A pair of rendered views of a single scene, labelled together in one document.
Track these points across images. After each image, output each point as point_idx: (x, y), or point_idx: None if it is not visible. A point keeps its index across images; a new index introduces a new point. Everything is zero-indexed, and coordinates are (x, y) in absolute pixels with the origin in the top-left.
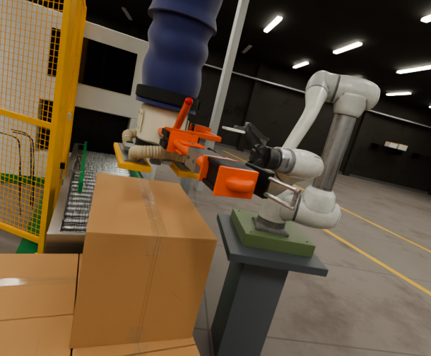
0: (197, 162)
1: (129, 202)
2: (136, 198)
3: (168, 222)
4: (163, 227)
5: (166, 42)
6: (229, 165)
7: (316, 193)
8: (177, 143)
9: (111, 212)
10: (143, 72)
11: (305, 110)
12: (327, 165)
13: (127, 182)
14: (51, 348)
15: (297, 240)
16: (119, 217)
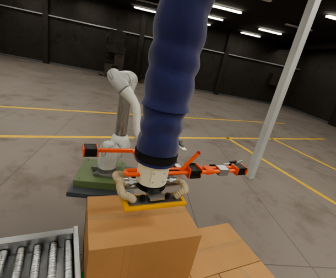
0: (229, 172)
1: (152, 223)
2: (142, 219)
3: (171, 207)
4: (177, 208)
5: (182, 128)
6: (244, 166)
7: (126, 139)
8: (207, 171)
9: (174, 229)
10: (171, 151)
11: (136, 105)
12: (126, 123)
13: (108, 226)
14: None
15: (122, 166)
16: (178, 225)
